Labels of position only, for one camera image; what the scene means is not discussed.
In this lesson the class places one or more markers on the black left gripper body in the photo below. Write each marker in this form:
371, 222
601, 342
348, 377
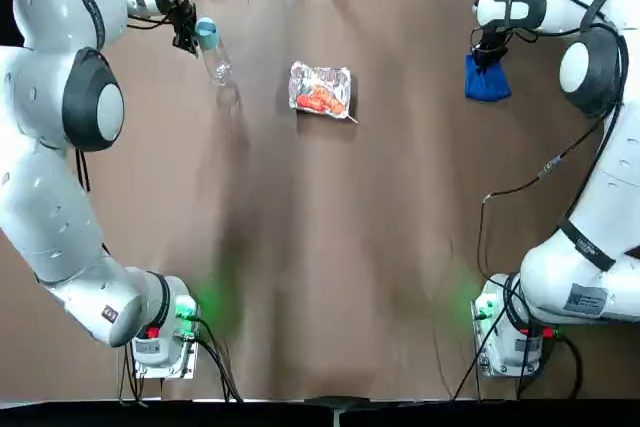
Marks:
182, 14

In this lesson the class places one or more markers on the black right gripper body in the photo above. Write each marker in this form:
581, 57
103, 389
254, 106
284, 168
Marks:
492, 39

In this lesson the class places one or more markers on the clear seasoning bottle blue lid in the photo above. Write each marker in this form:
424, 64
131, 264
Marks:
207, 34

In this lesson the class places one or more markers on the blue dishcloth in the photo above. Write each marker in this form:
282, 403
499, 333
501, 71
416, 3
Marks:
487, 84

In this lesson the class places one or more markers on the orange skewered food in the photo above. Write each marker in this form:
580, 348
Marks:
320, 98

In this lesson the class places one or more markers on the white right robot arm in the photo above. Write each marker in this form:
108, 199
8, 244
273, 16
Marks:
590, 257

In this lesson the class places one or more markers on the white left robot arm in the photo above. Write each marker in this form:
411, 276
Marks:
50, 207

